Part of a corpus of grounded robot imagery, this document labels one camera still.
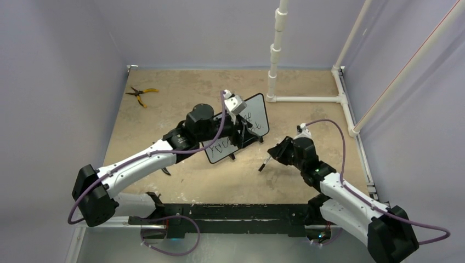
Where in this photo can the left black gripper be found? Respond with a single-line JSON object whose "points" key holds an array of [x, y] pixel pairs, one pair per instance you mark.
{"points": [[236, 137]]}

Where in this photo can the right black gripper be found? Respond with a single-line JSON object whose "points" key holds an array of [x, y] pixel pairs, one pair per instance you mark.
{"points": [[278, 151]]}

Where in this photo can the white whiteboard marker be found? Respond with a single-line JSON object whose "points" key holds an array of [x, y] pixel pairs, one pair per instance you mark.
{"points": [[268, 158]]}

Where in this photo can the small black-framed whiteboard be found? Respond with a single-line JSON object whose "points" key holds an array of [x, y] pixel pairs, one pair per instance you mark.
{"points": [[255, 113]]}

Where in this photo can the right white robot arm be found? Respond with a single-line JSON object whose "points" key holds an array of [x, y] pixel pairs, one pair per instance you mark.
{"points": [[381, 229]]}

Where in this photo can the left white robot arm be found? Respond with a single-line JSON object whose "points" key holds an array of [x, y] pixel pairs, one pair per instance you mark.
{"points": [[98, 192]]}

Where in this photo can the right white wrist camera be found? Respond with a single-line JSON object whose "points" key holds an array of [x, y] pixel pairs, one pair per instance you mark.
{"points": [[303, 131]]}

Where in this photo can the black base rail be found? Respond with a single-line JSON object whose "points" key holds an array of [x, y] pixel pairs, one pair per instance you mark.
{"points": [[267, 219]]}

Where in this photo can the black handled pliers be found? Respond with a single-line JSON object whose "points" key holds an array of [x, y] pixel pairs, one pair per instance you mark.
{"points": [[166, 171]]}

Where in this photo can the yellow handled pliers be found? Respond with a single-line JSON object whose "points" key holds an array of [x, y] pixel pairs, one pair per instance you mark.
{"points": [[138, 93]]}

